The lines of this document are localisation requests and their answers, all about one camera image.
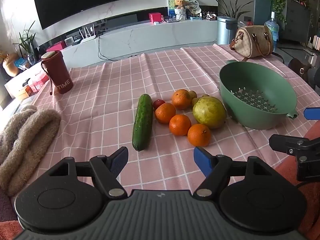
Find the blue picture card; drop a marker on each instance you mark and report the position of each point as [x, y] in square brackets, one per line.
[171, 8]

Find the red box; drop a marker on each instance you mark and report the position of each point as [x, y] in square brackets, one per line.
[155, 18]

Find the potted plant in glass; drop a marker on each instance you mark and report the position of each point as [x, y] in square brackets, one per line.
[26, 45]

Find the grey shelf cabinet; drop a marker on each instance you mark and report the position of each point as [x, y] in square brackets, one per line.
[297, 15]

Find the red tomato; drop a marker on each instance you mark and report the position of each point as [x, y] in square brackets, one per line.
[158, 104]

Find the white marble television cabinet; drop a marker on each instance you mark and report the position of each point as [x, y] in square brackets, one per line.
[150, 37]

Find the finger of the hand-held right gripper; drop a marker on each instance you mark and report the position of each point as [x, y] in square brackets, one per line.
[287, 143]
[312, 113]

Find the grey trash can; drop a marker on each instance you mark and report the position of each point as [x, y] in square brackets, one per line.
[226, 31]

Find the long leaf potted plant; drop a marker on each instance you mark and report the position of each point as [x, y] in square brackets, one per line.
[232, 8]

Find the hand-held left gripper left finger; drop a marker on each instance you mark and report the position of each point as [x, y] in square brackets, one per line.
[120, 158]

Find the brown slipper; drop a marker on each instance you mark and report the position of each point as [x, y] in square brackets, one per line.
[298, 68]

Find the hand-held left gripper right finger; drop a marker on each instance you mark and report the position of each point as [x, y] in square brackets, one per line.
[202, 160]

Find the white router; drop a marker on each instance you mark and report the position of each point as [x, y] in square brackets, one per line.
[87, 37]

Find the black television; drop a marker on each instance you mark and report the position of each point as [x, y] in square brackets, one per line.
[82, 0]

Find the blue water bottle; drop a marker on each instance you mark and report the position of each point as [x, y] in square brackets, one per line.
[272, 30]

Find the green colander bowl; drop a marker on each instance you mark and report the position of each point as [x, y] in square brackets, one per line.
[252, 97]

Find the green cucumber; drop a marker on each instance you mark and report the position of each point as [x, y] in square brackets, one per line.
[143, 122]

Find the teddy bear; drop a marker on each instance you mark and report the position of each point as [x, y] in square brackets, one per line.
[180, 3]

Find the orange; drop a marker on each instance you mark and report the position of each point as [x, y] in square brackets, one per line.
[181, 99]
[199, 135]
[180, 125]
[165, 113]

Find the beige patterned handbag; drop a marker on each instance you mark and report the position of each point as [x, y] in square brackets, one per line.
[252, 43]

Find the golden round vase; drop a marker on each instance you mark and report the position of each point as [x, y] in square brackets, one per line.
[11, 66]

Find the large yellow green fruit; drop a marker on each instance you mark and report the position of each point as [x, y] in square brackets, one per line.
[209, 112]

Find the pink checked tablecloth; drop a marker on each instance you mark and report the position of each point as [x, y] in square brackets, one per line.
[100, 90]

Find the beige fuzzy cloth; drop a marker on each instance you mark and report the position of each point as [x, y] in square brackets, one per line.
[22, 140]

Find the decorated round plate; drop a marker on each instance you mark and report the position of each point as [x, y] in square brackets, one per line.
[192, 5]

